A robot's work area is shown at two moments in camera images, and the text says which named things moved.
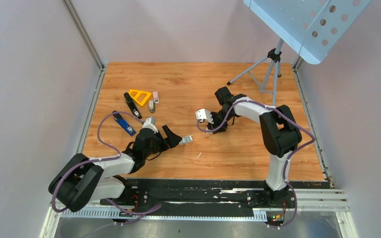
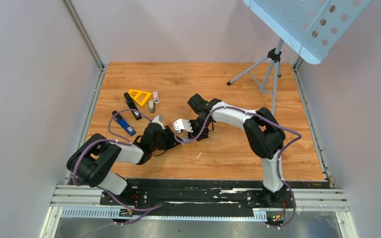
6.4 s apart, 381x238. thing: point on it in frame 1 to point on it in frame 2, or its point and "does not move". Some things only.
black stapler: x=132 y=106 does not move
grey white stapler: x=152 y=106 does not move
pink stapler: x=156 y=96 does not move
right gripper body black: x=218 y=119 to x=198 y=127
